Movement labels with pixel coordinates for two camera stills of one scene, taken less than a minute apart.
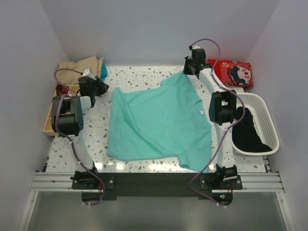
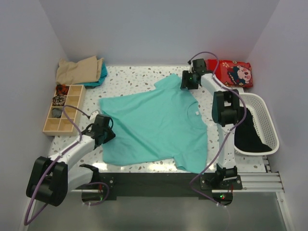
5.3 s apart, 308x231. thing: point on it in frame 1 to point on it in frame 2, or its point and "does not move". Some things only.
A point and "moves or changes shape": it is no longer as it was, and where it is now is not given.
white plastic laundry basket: x=263 y=121 does not move
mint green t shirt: x=169 y=120 moves or changes shape
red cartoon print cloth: x=232 y=73 does not move
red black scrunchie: x=61 y=89 does not move
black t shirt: x=245 y=136 does not move
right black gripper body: x=187 y=66 to x=188 y=81
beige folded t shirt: x=67 y=77 does not move
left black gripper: x=103 y=87 to x=111 y=136
